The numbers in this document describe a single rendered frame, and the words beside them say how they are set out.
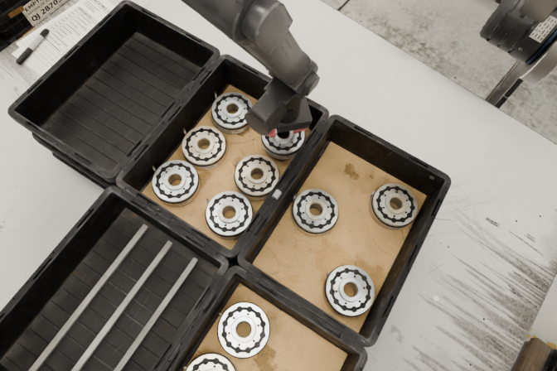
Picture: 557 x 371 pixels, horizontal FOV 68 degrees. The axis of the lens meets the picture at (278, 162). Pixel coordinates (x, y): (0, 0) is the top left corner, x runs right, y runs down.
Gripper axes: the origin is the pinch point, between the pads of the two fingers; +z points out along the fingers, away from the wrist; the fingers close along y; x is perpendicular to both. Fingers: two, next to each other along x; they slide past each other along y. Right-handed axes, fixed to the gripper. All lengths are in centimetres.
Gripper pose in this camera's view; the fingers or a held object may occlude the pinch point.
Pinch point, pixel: (283, 132)
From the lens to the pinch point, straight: 96.3
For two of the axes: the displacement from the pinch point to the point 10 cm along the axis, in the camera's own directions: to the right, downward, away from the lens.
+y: 9.7, -1.9, 1.2
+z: -0.4, 4.0, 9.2
